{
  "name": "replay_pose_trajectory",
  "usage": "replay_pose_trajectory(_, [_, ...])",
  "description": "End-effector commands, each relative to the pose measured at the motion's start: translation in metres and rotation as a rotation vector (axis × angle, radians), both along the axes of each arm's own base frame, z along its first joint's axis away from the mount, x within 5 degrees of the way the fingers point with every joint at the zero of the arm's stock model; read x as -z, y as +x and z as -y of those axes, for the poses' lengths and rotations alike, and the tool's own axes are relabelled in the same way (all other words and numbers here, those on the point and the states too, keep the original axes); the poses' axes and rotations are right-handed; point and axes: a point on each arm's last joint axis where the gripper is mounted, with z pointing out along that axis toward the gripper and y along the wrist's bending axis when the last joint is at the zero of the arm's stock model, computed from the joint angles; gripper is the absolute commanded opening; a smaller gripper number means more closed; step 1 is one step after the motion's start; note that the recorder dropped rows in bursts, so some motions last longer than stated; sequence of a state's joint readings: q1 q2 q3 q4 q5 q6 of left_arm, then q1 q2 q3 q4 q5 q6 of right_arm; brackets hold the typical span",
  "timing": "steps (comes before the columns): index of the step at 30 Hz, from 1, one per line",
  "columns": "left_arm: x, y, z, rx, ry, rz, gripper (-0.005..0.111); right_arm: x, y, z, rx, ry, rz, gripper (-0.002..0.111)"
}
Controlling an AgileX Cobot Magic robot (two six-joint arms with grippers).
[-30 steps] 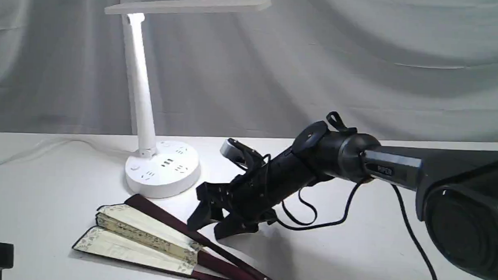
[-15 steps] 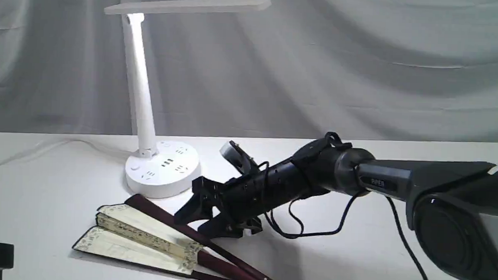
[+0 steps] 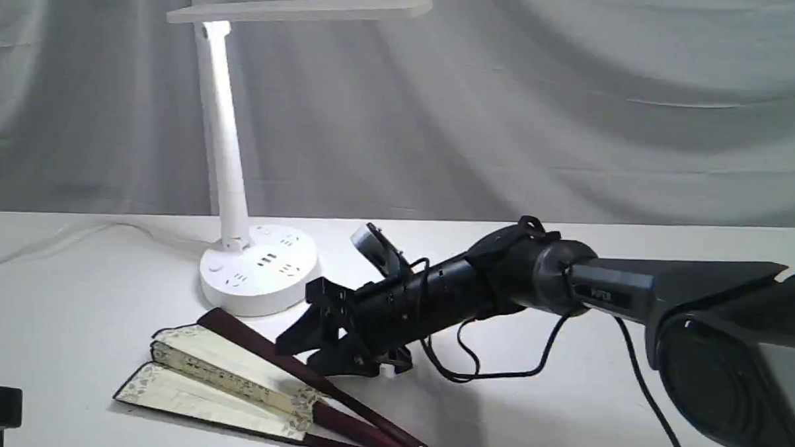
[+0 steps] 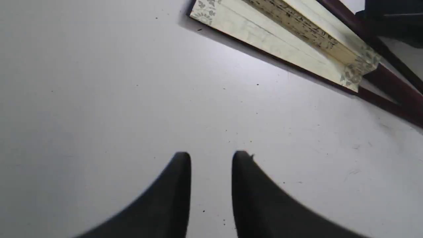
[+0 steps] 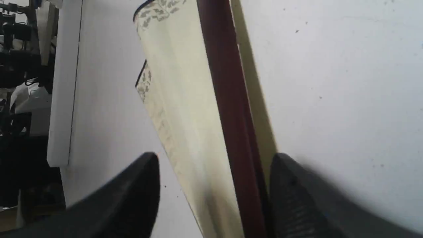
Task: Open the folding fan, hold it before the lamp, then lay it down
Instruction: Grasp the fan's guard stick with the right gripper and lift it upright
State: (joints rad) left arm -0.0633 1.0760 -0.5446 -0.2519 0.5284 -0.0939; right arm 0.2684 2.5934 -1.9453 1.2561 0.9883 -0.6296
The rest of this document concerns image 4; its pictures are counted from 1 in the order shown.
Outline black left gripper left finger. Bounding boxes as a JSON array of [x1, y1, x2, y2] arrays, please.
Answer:
[[79, 152, 192, 238]]

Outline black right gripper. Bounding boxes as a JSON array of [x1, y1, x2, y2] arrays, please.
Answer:
[[355, 0, 423, 48]]

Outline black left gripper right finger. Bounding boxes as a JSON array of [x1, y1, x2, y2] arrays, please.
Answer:
[[232, 151, 362, 238]]

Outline folding paper fan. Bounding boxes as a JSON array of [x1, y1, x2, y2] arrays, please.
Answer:
[[186, 0, 422, 128]]

